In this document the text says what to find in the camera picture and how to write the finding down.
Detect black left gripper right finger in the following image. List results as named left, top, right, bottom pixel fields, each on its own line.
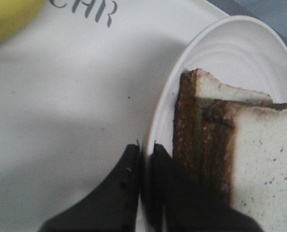
left=142, top=144, right=262, bottom=232

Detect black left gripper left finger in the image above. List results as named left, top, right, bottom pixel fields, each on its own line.
left=40, top=145, right=141, bottom=232

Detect bread slice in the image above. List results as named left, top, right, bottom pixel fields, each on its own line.
left=172, top=69, right=273, bottom=183
left=200, top=100, right=287, bottom=232

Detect white round plate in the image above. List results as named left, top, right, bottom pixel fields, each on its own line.
left=143, top=15, right=287, bottom=232

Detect white rectangular tray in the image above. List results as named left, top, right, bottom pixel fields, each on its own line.
left=0, top=0, right=226, bottom=232

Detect yellow lemon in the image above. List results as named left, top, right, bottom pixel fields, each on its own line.
left=0, top=0, right=46, bottom=42

